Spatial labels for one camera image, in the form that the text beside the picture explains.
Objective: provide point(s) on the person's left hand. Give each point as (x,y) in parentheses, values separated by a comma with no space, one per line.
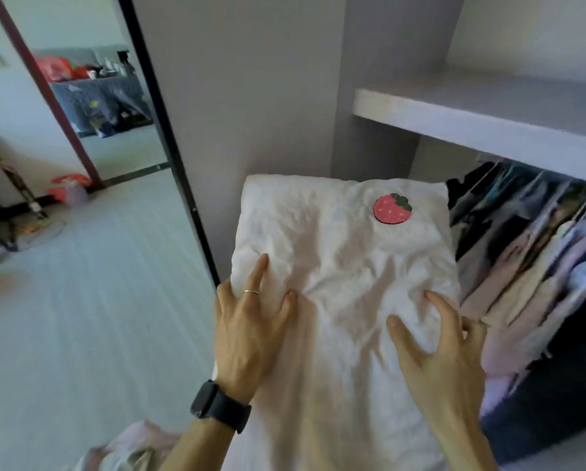
(246,338)

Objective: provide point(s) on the person's right hand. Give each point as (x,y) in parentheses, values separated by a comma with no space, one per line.
(450,377)

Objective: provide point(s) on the white strawberry patch pillow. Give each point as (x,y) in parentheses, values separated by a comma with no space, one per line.
(342,269)

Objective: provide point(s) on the cream wardrobe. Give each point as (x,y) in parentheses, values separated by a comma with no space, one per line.
(273,93)

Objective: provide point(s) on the black smartwatch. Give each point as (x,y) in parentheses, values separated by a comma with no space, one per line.
(219,407)

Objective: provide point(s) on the row of hanging clothes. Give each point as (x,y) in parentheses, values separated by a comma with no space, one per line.
(518,250)

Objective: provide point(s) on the blue covered sofa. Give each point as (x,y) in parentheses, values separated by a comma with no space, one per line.
(101,100)

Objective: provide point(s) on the red plastic bag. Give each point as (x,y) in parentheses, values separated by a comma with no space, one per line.
(57,68)

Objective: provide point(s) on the red-brown door frame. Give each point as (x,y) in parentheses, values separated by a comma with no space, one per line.
(90,174)

